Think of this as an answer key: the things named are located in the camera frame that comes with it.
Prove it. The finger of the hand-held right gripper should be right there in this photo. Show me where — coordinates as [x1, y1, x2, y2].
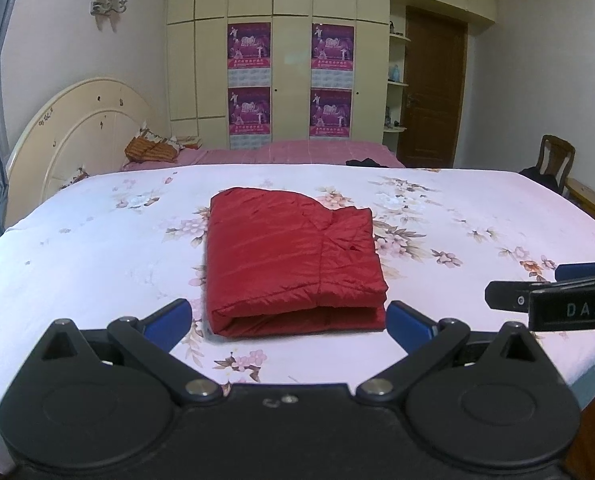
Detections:
[484, 280, 533, 312]
[554, 258, 595, 282]

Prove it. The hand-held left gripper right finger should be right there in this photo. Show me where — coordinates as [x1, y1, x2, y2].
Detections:
[355, 300, 546, 406]

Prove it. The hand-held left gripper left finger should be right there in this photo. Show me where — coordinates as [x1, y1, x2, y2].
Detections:
[36, 298, 224, 406]

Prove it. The red padded jacket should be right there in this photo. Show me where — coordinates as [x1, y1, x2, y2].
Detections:
[204, 186, 389, 340]

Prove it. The wooden side table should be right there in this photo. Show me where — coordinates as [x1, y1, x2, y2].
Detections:
[564, 177, 595, 237]

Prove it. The dark clothing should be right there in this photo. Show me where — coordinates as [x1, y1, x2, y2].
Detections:
[518, 165, 563, 194]

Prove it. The white floral bed sheet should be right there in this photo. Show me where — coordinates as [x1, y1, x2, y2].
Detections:
[0, 167, 595, 462]

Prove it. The wooden chair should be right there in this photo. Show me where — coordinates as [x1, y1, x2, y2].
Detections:
[537, 134, 576, 194]

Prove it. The brown floral cloth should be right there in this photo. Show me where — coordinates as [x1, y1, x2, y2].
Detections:
[59, 167, 92, 190]

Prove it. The orange patterned pillow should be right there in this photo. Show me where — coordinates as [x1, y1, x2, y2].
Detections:
[124, 127, 186, 164]

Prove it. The pink checked bed cover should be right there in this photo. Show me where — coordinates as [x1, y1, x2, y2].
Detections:
[121, 140, 407, 179]

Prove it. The cream round headboard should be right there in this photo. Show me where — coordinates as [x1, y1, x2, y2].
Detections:
[4, 77, 154, 232]

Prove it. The cream corner shelf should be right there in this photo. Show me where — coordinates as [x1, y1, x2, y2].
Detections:
[384, 20, 411, 134]

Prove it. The brown wooden door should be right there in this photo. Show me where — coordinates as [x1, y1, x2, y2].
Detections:
[396, 5, 469, 169]

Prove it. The cream wardrobe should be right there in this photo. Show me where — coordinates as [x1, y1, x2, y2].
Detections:
[164, 0, 496, 152]

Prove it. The grey bed frame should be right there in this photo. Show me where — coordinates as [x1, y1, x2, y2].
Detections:
[569, 349, 595, 412]

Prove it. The purple wall poster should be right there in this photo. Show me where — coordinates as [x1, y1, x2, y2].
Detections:
[227, 22, 272, 86]
[228, 86, 272, 150]
[311, 23, 355, 87]
[309, 87, 353, 139]

